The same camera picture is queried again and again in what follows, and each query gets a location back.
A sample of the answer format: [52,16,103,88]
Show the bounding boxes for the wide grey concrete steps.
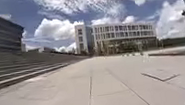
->
[0,35,93,93]

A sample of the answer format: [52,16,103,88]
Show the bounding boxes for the white building with window rows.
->
[72,15,160,59]

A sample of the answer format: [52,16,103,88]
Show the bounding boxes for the low dark raised ledge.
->
[147,47,185,63]

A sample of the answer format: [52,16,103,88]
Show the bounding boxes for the dark hedge strip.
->
[156,35,185,50]

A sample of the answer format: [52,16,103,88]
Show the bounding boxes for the dark layered building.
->
[0,8,28,55]

